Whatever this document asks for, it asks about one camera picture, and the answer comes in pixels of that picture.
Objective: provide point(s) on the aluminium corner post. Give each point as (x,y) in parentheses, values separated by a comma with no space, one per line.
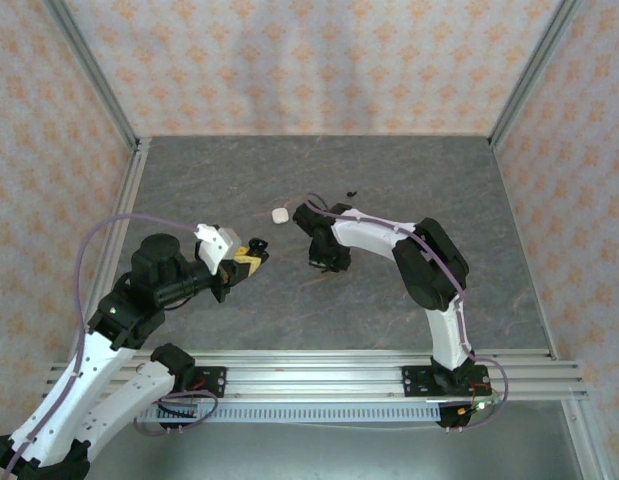
(531,75)
(96,80)

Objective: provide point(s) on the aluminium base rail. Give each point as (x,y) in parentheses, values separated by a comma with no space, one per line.
(314,380)

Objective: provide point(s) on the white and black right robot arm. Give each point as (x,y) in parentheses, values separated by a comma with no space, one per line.
(369,235)

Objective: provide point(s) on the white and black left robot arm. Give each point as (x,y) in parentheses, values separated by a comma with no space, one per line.
(89,370)

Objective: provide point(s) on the small circuit board with LED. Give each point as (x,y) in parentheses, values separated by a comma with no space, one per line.
(476,406)

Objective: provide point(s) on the small white cap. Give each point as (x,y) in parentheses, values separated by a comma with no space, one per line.
(279,216)

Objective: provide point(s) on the grey metal base panel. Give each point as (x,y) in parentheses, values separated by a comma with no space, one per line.
(314,450)

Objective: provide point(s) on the aluminium frame rail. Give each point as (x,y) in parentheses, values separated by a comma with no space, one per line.
(584,440)

